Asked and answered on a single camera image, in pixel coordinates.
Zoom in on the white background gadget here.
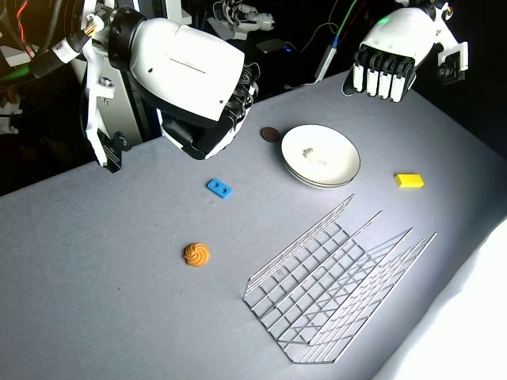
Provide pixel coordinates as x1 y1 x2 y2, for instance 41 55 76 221
206 0 277 40

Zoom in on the white wire plate rack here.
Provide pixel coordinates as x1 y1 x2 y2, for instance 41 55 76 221
242 193 439 365

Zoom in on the blue block with two holes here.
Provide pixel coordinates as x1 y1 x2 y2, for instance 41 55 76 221
205 177 234 200

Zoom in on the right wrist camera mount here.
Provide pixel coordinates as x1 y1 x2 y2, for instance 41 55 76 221
80 37 132 174

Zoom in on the yellow rectangular block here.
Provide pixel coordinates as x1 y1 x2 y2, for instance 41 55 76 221
393 172 425 189

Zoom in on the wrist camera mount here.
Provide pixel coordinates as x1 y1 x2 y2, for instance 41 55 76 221
433 15 470 86
80 37 132 174

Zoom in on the white cable with adapter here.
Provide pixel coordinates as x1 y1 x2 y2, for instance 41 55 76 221
284 21 341 90

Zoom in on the orange swirl cookie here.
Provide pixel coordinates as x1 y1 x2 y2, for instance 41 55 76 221
182 241 212 268

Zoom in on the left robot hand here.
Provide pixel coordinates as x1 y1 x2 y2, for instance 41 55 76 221
341 6 441 104

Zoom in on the black flat device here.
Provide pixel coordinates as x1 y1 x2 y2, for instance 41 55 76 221
256 37 297 56

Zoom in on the green cable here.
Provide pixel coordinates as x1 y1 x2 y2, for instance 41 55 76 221
335 0 360 39

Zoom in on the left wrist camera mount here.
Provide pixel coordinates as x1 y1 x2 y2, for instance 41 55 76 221
433 15 470 86

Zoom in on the white round plate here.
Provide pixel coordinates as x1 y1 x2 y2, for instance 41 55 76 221
280 124 362 187
282 160 357 190

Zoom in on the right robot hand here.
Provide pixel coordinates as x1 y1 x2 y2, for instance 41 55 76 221
107 6 261 162

